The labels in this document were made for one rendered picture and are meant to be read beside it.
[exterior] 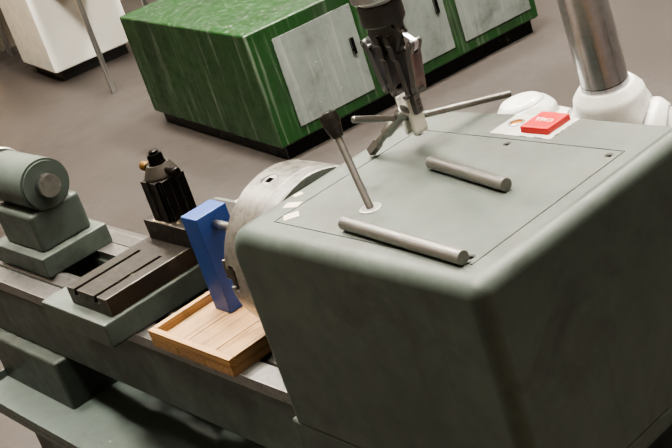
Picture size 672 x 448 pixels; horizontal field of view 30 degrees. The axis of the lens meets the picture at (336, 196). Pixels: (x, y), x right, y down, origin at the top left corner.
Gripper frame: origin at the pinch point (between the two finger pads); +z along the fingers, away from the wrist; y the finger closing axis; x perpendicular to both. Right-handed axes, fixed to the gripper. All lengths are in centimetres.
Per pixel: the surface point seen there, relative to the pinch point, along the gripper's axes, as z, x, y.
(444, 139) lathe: 6.0, -2.7, -3.1
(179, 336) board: 41, 29, 58
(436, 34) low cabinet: 107, -275, 302
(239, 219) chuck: 12.3, 23.0, 27.3
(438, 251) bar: 4.4, 30.2, -34.3
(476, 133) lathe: 6.0, -5.8, -7.8
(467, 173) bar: 4.3, 9.7, -20.7
